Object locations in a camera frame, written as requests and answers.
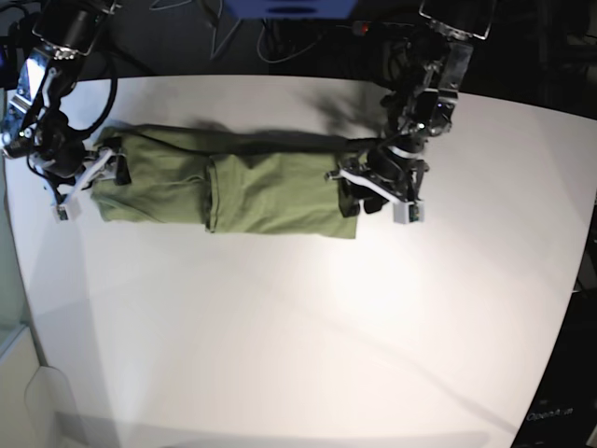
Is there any power strip with red light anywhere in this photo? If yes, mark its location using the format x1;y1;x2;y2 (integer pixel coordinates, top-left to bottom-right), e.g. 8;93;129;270
351;21;387;37

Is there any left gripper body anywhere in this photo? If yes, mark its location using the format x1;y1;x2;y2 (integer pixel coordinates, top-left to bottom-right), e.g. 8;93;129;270
338;139;429;199

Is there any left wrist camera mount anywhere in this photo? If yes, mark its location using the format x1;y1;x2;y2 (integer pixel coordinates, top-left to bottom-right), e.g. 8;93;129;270
325;167;425;224

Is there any black OpenArm case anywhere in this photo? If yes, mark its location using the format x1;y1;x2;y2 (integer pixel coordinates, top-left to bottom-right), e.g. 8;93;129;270
512;257;596;447

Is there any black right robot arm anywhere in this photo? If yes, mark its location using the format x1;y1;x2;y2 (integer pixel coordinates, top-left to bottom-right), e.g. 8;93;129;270
1;1;121;182

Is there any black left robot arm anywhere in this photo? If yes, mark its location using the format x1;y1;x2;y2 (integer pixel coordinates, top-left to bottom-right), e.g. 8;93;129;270
326;1;495;224

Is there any green T-shirt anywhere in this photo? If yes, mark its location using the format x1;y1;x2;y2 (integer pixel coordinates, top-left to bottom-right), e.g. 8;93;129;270
91;125;365;239

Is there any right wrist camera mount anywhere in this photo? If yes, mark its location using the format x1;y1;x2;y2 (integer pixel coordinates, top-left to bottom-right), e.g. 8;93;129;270
52;147;123;223

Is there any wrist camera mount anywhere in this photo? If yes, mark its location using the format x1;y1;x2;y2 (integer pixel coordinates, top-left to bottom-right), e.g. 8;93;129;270
52;147;123;223
325;167;425;224

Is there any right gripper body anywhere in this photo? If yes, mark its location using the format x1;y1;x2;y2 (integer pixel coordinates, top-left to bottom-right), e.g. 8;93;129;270
25;134;99;187

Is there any blue box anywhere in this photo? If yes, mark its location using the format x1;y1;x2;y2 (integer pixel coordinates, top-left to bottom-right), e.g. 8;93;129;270
225;0;357;20

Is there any white cable on floor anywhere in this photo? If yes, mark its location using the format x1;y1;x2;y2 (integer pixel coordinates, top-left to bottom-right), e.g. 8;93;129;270
148;0;243;61

